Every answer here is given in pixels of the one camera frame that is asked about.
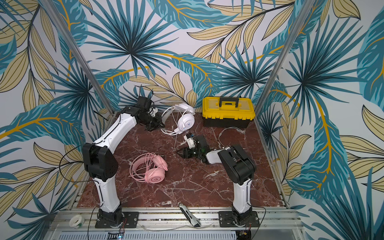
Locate white tape roll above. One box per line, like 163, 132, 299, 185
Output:
69, 215, 85, 229

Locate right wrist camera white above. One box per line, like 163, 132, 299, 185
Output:
184, 134, 196, 149

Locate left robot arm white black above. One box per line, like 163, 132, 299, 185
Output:
82, 106, 163, 214

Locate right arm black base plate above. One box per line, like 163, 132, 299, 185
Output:
218, 211, 261, 228

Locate white headphone cable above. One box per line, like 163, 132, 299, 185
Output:
173, 126, 250, 154

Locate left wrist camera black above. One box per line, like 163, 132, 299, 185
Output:
135, 96, 158, 117

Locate yellow black toolbox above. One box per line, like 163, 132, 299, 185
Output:
202, 97, 256, 129

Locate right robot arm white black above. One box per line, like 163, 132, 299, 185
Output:
178, 134, 256, 216

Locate grey utility knife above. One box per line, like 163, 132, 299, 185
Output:
178, 202, 202, 228

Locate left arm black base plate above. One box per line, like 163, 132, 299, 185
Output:
95, 210, 139, 229

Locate white grey headphones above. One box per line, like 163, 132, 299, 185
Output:
161, 103, 196, 136

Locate pink headphones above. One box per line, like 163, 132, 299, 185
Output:
130, 153, 168, 184

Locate aluminium front rail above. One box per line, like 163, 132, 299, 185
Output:
44, 207, 307, 240

